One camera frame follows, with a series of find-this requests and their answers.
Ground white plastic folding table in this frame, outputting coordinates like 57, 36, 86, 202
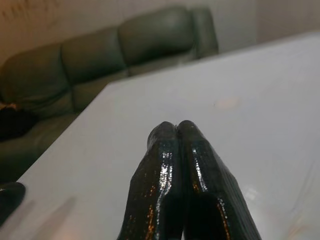
0, 31, 320, 240

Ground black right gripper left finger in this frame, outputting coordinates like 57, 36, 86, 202
116, 120, 185, 240

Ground black item on sofa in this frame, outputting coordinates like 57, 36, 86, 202
0, 103, 38, 141

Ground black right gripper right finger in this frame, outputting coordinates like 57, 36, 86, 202
176, 119, 263, 240

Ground green leather sofa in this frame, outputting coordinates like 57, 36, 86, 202
0, 6, 220, 183

